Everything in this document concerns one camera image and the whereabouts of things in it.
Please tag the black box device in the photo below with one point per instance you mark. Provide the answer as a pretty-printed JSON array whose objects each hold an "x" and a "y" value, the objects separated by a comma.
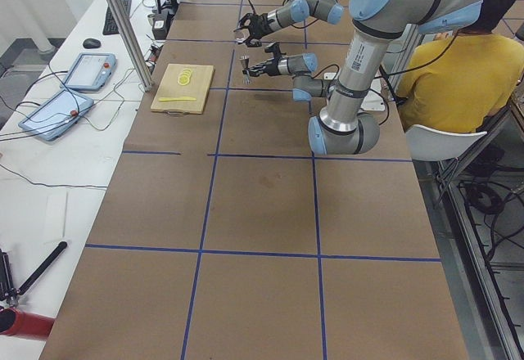
[{"x": 160, "y": 25}]

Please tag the wooden cutting board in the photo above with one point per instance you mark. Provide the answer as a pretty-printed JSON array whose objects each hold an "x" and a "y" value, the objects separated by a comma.
[{"x": 198, "y": 87}]

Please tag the teach pendant far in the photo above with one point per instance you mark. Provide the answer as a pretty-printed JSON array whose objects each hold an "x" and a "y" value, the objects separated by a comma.
[{"x": 90, "y": 72}]

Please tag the black computer mouse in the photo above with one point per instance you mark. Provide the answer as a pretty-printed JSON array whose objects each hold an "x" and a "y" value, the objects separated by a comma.
[{"x": 91, "y": 43}]

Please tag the red cylinder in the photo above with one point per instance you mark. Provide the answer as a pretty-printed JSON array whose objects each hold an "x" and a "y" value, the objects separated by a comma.
[{"x": 30, "y": 326}]

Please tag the black rod tool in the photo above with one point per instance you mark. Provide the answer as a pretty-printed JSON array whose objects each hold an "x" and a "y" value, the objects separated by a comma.
[{"x": 44, "y": 265}]

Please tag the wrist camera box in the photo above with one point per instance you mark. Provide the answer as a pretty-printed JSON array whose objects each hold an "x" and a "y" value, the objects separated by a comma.
[{"x": 275, "y": 50}]

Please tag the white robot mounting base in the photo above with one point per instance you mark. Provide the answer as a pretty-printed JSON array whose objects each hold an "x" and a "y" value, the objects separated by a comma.
[{"x": 373, "y": 101}]

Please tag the yellow plastic knife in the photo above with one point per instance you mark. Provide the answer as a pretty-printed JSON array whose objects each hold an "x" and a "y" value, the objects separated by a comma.
[{"x": 172, "y": 99}]

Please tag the teach pendant near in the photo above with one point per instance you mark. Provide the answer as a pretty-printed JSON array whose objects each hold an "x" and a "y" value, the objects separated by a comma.
[{"x": 56, "y": 115}]

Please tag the steel double jigger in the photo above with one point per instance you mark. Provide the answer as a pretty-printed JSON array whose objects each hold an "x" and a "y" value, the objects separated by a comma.
[{"x": 244, "y": 59}]

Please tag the aluminium frame post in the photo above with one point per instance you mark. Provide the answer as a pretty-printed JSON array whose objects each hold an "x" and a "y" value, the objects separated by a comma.
[{"x": 131, "y": 43}]

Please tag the clear glass cup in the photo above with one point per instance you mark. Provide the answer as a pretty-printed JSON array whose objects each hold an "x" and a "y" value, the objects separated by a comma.
[{"x": 241, "y": 35}]

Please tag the white chair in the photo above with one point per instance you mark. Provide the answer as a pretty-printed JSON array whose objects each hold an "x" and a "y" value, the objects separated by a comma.
[{"x": 429, "y": 145}]

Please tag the person in yellow shirt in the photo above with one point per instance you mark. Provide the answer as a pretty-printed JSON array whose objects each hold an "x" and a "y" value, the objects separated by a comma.
[{"x": 456, "y": 83}]

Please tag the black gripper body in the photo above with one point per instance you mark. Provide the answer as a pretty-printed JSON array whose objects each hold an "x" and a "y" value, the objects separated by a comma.
[
  {"x": 272, "y": 66},
  {"x": 261, "y": 24}
]

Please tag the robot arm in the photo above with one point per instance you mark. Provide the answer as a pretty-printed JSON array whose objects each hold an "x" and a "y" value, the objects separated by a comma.
[
  {"x": 292, "y": 12},
  {"x": 341, "y": 127}
]

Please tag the teach pendant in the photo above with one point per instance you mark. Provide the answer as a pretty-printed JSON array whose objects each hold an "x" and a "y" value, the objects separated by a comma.
[
  {"x": 90, "y": 72},
  {"x": 56, "y": 115}
]

